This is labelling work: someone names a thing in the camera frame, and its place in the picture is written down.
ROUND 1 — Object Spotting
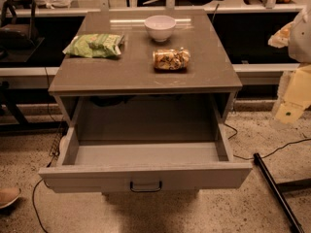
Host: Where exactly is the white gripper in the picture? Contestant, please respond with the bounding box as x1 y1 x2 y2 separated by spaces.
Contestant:
268 15 311 124

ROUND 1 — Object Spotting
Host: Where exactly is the orange patterned can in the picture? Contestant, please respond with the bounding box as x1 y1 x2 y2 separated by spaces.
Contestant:
153 48 190 71

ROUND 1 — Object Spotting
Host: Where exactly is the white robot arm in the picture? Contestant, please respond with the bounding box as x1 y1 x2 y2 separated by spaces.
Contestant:
268 5 311 124

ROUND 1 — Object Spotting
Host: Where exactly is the open grey top drawer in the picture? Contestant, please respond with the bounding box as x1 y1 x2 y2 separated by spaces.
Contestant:
39 94 252 193

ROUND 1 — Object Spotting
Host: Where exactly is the grey cabinet with glossy top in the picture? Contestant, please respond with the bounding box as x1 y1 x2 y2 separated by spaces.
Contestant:
48 9 243 126

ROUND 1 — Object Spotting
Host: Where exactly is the black metal floor bar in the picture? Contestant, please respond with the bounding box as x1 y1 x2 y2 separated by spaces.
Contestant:
254 153 310 233

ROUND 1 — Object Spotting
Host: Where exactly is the white bowl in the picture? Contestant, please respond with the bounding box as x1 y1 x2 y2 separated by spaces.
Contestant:
144 16 176 42

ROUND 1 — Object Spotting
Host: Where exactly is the green chip bag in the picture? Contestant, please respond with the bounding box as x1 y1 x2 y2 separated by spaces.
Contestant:
63 34 123 58

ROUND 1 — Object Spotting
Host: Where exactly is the dark chair on left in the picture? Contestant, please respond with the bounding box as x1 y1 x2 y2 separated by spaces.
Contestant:
0 0 44 63

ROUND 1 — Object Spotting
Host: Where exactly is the tan shoe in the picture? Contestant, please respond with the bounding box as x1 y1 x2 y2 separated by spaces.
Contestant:
0 187 21 209

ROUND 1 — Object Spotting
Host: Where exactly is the black cable on floor right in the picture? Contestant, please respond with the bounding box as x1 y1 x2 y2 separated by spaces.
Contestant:
224 122 311 162

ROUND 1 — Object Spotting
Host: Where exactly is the black cable on floor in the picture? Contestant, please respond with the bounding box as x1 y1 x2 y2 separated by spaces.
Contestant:
31 160 54 233
224 122 311 162

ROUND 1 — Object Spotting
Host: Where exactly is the black drawer handle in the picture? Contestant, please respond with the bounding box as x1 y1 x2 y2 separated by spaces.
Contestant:
129 181 162 193

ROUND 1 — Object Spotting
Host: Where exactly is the black cable on floor left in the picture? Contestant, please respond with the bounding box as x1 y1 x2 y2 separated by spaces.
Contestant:
31 160 54 233

